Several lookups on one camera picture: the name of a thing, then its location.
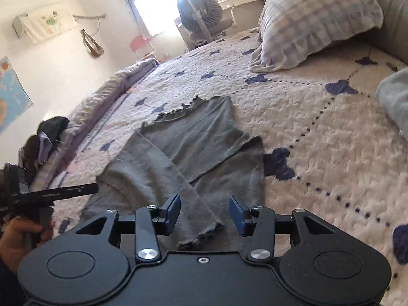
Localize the air conditioner wall pipe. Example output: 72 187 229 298
73 13 106 34

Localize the white desk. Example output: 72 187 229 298
218 0 271 28

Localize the air conditioner with cloth cover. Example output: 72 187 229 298
13 2 79 43

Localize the grey long-sleeved top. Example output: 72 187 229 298
84 96 265 251

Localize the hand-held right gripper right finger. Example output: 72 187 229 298
229 195 335 263

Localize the quilted bedspread with blue patches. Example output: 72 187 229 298
38 27 408 306

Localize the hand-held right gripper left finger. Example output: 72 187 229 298
75 194 182 263

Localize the blue window curtain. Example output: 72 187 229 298
123 0 152 39

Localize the person's left hand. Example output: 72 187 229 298
0 218 54 273

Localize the world map poster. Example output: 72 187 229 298
0 56 34 134

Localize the pink chair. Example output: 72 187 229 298
130 36 157 61

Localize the grey office chair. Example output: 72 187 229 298
177 0 233 43

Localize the black garment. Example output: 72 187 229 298
37 117 70 144

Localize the grey headboard cushion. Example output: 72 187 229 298
331 0 408 71

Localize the folded plaid quilt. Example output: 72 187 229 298
19 58 160 192

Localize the light grey folded garment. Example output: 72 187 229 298
376 68 408 142

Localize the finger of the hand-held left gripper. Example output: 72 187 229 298
64 183 99 199

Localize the plaid ruffled pillow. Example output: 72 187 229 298
249 0 384 72

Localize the purple garment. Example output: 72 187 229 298
38 133 53 163

